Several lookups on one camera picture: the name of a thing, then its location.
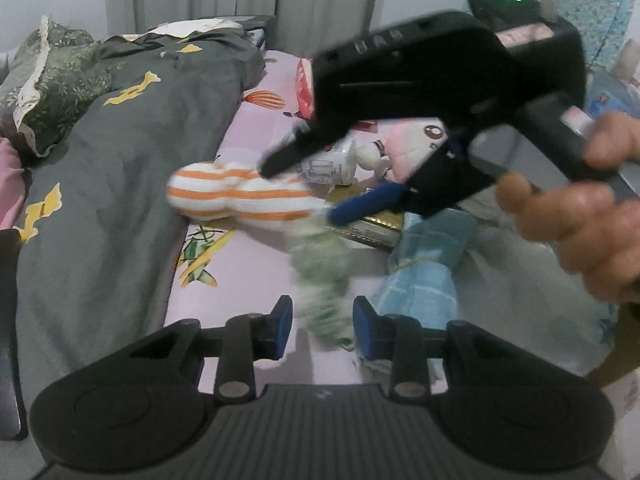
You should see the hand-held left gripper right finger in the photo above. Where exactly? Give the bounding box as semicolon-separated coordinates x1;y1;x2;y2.
351;295;533;405

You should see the blue packet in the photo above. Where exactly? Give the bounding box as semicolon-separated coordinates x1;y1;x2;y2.
585;70;640;117

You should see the person's right hand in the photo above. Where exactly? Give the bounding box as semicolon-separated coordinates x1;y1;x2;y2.
494;111;640;307

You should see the green floral lace-trimmed pillow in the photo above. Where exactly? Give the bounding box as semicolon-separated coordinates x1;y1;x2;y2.
0;15;115;157

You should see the translucent plastic bag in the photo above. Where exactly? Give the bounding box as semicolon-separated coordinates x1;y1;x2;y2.
445;225;618;376

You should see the pink printed quilt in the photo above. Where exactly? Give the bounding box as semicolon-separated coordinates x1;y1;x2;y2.
0;137;27;227

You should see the red white snack packet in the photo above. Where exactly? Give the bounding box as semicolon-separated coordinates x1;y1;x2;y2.
294;57;317;121

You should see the black flat object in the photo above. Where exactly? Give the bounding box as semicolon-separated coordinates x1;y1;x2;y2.
0;229;28;442

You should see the pink round plush toy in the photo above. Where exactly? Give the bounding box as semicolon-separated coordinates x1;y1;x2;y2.
372;117;451;183

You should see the orange striped white plush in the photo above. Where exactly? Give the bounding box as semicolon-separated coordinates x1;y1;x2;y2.
166;160;327;233

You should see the pink printed bedsheet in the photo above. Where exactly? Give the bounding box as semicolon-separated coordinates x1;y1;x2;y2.
165;50;621;411

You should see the pale green floral cloth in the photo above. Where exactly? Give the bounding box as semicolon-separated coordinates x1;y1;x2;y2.
289;217;358;352

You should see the light blue checked towel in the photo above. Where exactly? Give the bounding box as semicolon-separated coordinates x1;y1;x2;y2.
372;209;481;376

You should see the dark grey duck-print quilt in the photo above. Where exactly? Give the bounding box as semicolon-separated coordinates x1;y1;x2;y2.
15;20;266;401

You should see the white plastic bottle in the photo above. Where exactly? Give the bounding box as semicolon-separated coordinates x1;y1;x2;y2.
299;139;360;187

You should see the teal patterned cloth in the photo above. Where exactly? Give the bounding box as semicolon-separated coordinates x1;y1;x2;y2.
472;0;640;68

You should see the gold foil packet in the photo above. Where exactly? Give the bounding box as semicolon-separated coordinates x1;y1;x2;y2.
325;185;407;251

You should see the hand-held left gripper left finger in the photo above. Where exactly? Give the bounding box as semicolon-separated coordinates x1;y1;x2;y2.
112;294;295;406

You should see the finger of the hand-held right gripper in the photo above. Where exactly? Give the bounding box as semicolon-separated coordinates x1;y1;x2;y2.
256;125;351;179
326;182;418;227

